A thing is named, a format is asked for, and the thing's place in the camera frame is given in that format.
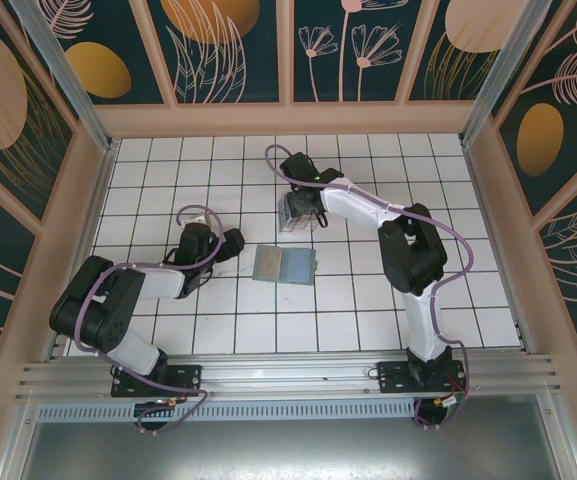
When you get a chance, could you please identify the beige credit card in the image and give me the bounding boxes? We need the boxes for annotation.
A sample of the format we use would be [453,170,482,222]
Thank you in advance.
[259,247,284,280]

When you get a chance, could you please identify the blue credit card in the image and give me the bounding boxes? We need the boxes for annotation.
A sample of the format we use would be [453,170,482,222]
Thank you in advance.
[282,248,315,284]

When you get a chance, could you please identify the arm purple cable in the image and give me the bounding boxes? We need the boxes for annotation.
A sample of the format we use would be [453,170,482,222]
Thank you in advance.
[72,203,227,437]
[265,144,474,432]

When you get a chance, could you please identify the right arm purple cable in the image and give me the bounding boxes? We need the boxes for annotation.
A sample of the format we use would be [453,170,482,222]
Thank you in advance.
[265,144,474,432]

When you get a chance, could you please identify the left black mount plate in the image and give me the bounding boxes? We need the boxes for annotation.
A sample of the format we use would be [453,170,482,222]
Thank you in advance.
[111,364,204,399]

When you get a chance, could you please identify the green electronics board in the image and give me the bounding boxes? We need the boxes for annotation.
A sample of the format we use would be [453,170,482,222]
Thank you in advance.
[414,392,470,430]

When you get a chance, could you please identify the aluminium side rail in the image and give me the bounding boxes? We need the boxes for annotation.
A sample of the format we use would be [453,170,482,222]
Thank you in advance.
[467,144,532,351]
[45,144,119,362]

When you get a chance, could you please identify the aluminium frame bar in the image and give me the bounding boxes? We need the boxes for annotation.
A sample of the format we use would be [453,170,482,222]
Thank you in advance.
[0,399,39,480]
[537,392,577,480]

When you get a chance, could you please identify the right black mount plate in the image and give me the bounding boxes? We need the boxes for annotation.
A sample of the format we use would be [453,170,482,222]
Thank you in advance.
[376,359,470,395]

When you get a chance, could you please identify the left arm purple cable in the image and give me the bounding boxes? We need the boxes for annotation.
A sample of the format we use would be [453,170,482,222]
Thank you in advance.
[72,203,227,437]

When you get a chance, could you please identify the black mount plate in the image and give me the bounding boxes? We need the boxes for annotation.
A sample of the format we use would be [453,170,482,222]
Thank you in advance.
[376,359,470,395]
[111,364,204,399]

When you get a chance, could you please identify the grey metal sheet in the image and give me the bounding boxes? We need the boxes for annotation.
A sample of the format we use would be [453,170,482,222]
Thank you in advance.
[17,419,569,480]

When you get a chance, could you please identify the aluminium corner post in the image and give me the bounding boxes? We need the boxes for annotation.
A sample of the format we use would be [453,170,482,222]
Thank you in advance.
[7,0,120,154]
[459,0,568,147]

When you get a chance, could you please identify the slotted grey cable duct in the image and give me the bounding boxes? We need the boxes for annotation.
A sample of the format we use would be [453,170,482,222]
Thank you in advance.
[35,399,422,422]

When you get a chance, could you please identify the clear acrylic card holder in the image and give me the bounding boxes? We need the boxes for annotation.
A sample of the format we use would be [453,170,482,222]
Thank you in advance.
[276,192,320,235]

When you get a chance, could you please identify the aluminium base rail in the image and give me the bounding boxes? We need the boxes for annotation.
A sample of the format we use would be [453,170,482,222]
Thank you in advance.
[15,353,563,403]

